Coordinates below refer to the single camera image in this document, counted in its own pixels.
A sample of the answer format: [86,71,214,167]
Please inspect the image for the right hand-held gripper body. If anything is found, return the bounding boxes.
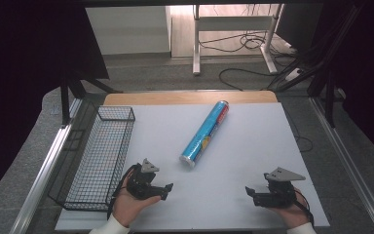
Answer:
[252,167,307,210]

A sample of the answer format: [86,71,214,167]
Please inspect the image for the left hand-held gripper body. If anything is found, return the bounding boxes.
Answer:
[126,158,166,200]

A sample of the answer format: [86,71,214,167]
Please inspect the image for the person's left hand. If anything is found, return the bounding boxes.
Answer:
[111,168,162,228]

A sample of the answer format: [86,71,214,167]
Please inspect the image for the person's right hand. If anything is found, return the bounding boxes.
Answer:
[267,190,312,229]

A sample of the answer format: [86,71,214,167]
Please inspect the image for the white table mat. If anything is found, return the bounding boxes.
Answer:
[55,101,331,232]

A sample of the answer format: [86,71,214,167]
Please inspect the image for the blue wrapped roll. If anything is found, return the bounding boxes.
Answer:
[178,99,231,169]

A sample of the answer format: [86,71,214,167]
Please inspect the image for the black metal stand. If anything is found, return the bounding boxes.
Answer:
[58,61,124,127]
[306,61,339,129]

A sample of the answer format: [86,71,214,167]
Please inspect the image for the white power strip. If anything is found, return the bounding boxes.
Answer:
[284,67,304,83]

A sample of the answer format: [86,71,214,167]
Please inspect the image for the dark curtain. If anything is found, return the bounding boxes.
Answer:
[0,0,110,211]
[311,0,374,170]

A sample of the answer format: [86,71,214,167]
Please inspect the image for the white cabinet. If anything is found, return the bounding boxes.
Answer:
[85,5,172,57]

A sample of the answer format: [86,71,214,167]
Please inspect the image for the left hand-held gripper black cable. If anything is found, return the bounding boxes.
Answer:
[106,163,141,220]

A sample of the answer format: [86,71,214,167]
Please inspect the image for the hand-held gripper black cable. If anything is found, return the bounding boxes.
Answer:
[292,189,316,227]
[106,163,141,220]

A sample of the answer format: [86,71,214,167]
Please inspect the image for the right hand-held gripper black cable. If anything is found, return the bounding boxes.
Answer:
[292,189,316,227]

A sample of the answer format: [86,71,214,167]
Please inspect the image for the black wire basket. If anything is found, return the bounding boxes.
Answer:
[47,105,136,213]

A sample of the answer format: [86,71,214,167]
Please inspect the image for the thin black cable loop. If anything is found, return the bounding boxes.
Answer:
[282,106,314,153]

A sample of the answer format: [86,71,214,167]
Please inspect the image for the aluminium rail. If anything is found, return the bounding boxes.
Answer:
[9,97,83,234]
[309,97,374,234]

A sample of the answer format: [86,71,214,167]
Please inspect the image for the long black floor cable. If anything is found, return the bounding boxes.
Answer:
[218,67,276,92]

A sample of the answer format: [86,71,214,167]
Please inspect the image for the tangle of black floor cables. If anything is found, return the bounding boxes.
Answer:
[198,30,293,55]

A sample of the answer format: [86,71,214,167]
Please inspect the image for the white metal desk frame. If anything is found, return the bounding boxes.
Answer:
[192,3,285,76]

